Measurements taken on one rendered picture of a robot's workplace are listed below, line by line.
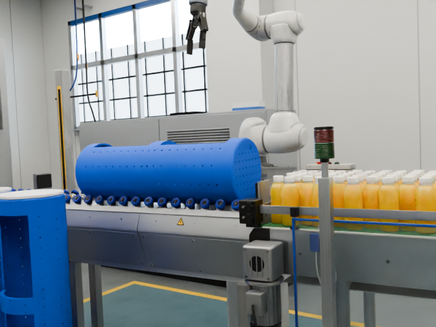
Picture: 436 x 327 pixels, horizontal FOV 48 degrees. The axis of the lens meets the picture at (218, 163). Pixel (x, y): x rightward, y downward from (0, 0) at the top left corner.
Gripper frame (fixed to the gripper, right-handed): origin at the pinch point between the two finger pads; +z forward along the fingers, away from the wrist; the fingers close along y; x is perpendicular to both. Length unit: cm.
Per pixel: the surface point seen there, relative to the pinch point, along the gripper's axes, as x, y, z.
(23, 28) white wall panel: 27, 530, -138
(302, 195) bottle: -20, -60, 64
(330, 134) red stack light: -7, -88, 44
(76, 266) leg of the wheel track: 37, 51, 108
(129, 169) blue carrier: 25, 9, 58
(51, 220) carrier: 59, 5, 80
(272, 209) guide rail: -9, -55, 70
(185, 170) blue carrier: 9, -17, 57
